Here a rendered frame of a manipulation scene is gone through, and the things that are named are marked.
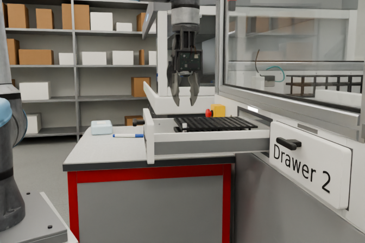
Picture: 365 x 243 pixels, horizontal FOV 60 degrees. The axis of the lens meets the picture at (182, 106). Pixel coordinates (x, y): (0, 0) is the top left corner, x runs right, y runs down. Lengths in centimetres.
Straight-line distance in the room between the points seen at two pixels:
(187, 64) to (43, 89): 397
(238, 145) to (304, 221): 25
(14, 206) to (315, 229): 60
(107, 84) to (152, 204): 406
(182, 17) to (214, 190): 63
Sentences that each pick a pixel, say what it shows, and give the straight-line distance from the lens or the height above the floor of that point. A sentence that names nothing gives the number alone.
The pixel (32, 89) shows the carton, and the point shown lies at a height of 76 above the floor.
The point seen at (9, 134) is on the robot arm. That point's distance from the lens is 68.
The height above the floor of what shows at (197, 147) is 85.
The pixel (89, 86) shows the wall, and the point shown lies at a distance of 510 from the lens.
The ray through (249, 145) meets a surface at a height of 86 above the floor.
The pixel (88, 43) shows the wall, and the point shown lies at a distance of 511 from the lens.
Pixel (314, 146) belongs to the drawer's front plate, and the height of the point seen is 91.
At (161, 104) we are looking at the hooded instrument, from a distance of 176.
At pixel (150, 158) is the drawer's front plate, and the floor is 83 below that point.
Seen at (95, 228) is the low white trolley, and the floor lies 52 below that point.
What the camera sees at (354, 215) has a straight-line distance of 64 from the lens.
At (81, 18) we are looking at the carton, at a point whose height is 172.
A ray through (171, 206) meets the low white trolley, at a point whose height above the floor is 58.
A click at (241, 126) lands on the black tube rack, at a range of 93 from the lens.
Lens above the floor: 107
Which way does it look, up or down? 7 degrees down
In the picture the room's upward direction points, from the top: straight up
